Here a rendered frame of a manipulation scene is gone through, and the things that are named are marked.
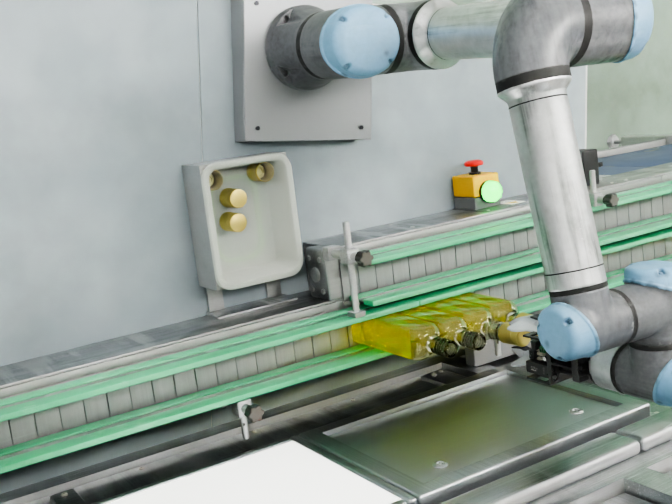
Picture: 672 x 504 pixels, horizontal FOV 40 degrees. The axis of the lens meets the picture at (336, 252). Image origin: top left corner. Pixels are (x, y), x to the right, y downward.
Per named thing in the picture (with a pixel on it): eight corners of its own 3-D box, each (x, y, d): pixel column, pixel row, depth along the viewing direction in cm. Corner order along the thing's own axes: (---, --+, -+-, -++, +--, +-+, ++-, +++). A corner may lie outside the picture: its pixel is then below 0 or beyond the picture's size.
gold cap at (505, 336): (498, 345, 156) (516, 350, 152) (496, 325, 155) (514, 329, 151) (514, 340, 157) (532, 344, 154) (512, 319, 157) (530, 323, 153)
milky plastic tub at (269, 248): (199, 287, 168) (219, 293, 161) (181, 164, 164) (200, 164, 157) (283, 268, 177) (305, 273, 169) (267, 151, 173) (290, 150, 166)
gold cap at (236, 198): (218, 189, 167) (228, 189, 163) (236, 186, 168) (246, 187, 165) (220, 208, 167) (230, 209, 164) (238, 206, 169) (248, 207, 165)
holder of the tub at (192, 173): (203, 315, 170) (221, 321, 163) (181, 165, 165) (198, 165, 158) (285, 294, 178) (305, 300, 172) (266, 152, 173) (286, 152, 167)
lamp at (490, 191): (480, 203, 192) (489, 204, 189) (478, 182, 191) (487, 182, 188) (496, 200, 194) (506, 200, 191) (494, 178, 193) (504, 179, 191)
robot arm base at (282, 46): (265, 2, 164) (290, -4, 156) (339, 8, 172) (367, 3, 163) (265, 89, 167) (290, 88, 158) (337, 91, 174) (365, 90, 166)
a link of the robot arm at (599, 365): (644, 335, 133) (648, 389, 134) (619, 330, 137) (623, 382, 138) (607, 348, 129) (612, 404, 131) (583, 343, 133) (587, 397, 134)
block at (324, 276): (307, 297, 173) (327, 302, 167) (301, 248, 172) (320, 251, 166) (324, 293, 175) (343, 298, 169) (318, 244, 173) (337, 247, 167)
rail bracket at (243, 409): (215, 429, 159) (250, 450, 147) (209, 391, 158) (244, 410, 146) (236, 423, 161) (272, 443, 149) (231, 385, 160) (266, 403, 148)
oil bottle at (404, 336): (351, 342, 171) (421, 364, 153) (348, 313, 171) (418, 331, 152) (377, 335, 174) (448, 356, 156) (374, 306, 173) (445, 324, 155)
